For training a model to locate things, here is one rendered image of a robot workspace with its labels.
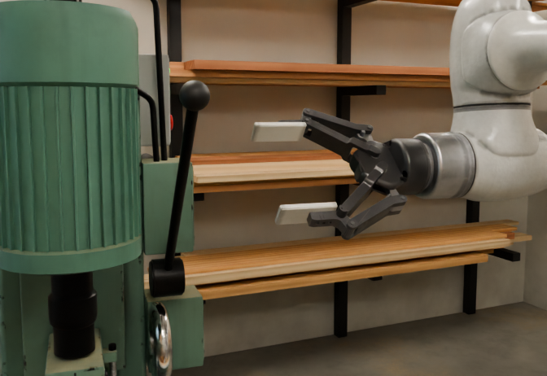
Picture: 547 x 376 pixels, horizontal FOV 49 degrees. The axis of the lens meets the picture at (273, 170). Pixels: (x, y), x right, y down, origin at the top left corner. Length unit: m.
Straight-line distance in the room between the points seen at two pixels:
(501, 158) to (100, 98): 0.51
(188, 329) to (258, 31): 2.51
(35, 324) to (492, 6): 0.76
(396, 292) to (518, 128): 3.18
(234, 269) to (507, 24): 2.26
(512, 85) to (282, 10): 2.68
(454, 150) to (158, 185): 0.46
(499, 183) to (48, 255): 0.57
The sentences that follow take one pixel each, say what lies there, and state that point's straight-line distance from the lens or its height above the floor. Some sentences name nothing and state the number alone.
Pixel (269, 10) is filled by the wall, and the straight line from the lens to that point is 3.39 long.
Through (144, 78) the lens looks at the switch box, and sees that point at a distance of 1.07.
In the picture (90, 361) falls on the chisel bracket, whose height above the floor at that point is 1.07.
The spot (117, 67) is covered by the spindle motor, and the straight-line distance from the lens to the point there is 0.73.
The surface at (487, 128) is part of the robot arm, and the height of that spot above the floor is 1.36.
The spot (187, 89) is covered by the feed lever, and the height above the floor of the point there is 1.41.
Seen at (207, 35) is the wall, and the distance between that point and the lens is 3.25.
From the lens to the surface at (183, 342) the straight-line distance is 1.03.
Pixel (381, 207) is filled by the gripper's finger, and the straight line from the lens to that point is 0.73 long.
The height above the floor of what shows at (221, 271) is 0.61.
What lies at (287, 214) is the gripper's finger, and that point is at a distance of 0.69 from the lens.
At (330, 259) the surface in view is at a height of 0.61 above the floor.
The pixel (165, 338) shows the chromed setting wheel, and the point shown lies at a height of 1.05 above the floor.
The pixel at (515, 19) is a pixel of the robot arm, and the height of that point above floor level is 1.50.
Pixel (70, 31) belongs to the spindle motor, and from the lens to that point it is 0.71.
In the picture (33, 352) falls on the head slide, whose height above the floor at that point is 1.04.
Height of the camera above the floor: 1.39
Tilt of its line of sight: 6 degrees down
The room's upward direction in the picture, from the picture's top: straight up
